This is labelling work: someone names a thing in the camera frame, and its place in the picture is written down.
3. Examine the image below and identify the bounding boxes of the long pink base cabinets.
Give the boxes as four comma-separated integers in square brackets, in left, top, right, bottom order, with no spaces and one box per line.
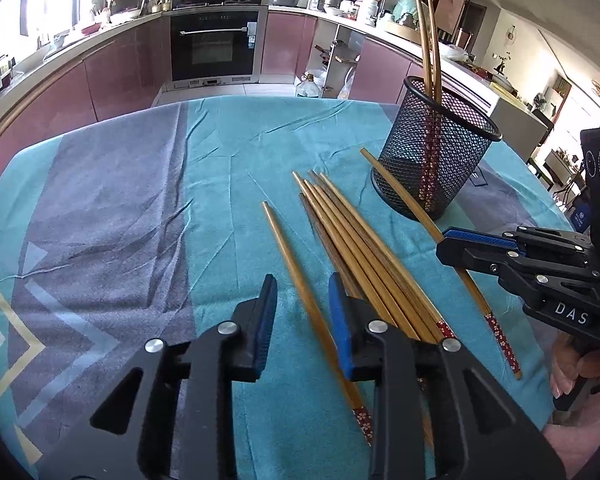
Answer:
[0,12,173,211]

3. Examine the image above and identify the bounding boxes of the kitchen window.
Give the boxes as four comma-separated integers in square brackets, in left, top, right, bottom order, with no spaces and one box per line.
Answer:
[0,0,98,68]

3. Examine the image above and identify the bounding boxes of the brown wooden board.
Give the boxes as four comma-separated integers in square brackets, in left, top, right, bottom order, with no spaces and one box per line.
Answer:
[432,0,473,43]

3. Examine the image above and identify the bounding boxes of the cooking oil bottle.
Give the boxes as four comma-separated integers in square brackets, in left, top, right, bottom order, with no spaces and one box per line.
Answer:
[296,72,322,99]

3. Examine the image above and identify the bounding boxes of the chopsticks standing in holder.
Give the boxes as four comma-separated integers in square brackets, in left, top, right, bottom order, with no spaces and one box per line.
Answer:
[411,0,441,213]

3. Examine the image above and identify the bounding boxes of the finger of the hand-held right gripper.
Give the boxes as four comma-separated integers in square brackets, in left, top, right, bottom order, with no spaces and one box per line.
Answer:
[435,241,600,311]
[441,226,596,261]

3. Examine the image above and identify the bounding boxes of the white cabinet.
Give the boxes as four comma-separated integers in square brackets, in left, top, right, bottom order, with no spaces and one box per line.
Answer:
[490,82,553,161]

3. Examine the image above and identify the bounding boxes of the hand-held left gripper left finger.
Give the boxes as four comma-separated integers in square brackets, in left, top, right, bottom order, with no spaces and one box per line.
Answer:
[37,274,279,480]

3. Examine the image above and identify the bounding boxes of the bunch of bamboo chopsticks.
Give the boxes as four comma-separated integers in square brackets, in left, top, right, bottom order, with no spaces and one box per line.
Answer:
[291,169,457,346]

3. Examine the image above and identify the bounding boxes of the person's right hand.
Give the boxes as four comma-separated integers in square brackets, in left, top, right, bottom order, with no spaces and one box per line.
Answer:
[549,332,600,411]

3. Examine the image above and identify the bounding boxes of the built-in black oven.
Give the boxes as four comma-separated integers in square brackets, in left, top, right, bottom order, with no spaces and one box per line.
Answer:
[169,10,261,83]

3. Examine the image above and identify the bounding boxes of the green food cover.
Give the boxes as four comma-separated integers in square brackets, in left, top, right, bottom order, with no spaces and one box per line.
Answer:
[390,0,423,28]

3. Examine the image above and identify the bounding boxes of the bamboo chopstick red patterned end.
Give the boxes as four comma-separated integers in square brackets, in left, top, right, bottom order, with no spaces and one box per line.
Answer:
[359,147,523,381]
[261,201,376,445]
[420,0,445,213]

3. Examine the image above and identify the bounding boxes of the white bowl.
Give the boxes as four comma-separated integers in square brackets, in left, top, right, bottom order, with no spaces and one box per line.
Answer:
[12,45,51,73]

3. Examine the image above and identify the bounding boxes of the narrow pink base cabinet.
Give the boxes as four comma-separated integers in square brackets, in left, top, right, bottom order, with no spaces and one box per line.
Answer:
[260,10,317,78]

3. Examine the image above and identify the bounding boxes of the black mesh utensil holder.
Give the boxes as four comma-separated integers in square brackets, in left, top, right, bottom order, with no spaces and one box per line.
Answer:
[370,76,503,222]

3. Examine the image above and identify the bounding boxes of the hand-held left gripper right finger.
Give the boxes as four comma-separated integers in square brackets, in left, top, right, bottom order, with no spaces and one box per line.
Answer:
[327,272,566,480]

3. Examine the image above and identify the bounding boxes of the teal and grey tablecloth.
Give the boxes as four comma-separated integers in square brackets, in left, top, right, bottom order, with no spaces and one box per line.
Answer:
[0,95,576,480]

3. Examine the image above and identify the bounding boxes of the person's right forearm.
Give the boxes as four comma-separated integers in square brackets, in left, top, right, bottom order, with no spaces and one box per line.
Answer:
[542,400,600,480]

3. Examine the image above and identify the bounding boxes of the curved pink base cabinets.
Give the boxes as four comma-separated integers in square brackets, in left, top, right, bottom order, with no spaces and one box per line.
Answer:
[347,35,413,107]

